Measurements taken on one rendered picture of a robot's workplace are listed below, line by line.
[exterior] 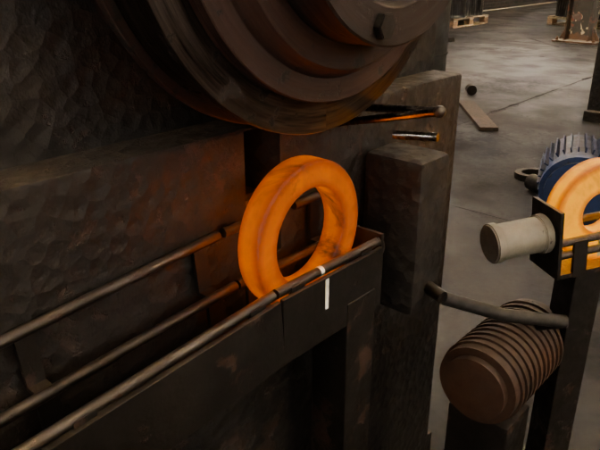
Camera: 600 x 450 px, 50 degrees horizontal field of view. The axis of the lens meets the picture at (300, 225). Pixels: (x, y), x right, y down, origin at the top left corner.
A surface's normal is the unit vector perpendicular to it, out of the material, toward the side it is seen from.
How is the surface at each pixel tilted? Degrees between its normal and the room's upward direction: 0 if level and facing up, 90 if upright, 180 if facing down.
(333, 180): 90
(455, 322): 0
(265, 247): 90
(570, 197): 90
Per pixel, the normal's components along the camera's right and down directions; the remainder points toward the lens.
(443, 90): 0.74, 0.26
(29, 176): 0.00, -0.92
